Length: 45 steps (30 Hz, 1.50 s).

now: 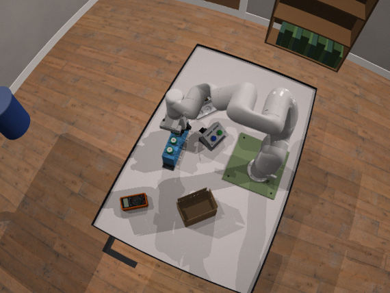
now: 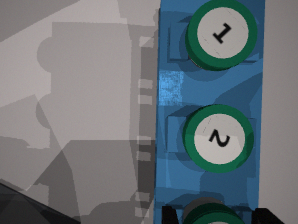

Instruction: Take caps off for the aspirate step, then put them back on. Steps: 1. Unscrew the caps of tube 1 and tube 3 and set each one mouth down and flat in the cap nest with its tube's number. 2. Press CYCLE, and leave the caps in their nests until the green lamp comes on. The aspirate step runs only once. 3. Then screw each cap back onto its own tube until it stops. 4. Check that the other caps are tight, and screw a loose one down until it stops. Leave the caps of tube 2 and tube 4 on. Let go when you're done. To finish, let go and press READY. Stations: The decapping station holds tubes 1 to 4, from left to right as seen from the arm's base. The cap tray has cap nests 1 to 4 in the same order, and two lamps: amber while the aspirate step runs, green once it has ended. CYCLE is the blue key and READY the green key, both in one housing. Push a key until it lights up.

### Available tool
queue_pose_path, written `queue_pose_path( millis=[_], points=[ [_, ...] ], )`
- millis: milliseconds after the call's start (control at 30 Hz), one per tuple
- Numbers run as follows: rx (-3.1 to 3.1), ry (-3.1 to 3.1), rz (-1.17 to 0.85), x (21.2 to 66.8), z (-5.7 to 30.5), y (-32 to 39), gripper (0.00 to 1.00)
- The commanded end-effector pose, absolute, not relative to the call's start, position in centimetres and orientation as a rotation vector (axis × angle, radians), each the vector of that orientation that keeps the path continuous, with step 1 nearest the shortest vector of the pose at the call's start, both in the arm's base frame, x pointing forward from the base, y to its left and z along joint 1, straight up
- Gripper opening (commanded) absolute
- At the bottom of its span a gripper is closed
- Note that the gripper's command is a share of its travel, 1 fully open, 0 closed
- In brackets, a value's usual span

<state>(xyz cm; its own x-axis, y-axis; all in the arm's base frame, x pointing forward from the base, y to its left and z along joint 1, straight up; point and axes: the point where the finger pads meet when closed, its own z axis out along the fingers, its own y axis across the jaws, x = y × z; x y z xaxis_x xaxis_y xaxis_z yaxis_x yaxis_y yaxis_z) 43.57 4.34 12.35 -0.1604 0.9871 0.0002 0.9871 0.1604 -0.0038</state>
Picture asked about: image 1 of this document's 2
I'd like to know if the orange digital multimeter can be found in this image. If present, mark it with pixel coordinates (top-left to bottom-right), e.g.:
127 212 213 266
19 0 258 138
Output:
120 193 148 211

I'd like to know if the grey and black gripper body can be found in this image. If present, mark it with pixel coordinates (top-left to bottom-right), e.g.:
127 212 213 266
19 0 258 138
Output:
179 116 189 130

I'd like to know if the brown cardboard box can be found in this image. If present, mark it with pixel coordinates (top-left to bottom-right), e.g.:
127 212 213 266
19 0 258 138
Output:
176 188 218 227

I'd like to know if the grey panel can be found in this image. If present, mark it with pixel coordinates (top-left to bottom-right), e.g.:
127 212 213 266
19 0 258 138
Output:
196 97 217 120

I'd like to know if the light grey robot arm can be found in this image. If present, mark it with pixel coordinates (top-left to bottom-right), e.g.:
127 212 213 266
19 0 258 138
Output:
159 82 298 182

